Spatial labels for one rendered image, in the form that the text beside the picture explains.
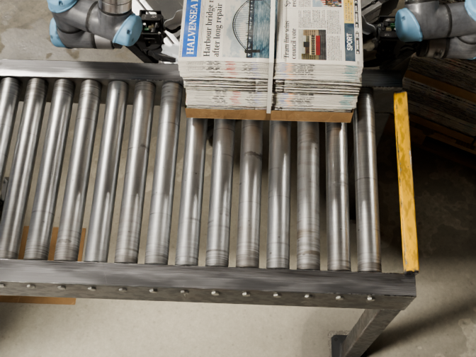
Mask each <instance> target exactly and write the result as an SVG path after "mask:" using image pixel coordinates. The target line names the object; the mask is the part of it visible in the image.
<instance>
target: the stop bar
mask: <svg viewBox="0 0 476 357"><path fill-rule="evenodd" d="M393 99H394V112H395V134H396V147H397V170H398V182H399V206H400V217H401V230H402V253H403V265H404V274H407V275H417V274H418V273H419V254H418V243H419V241H418V240H417V224H416V213H415V202H414V182H413V172H412V152H411V142H410V131H409V119H410V116H409V111H408V100H407V92H406V91H395V92H394V94H393Z"/></svg>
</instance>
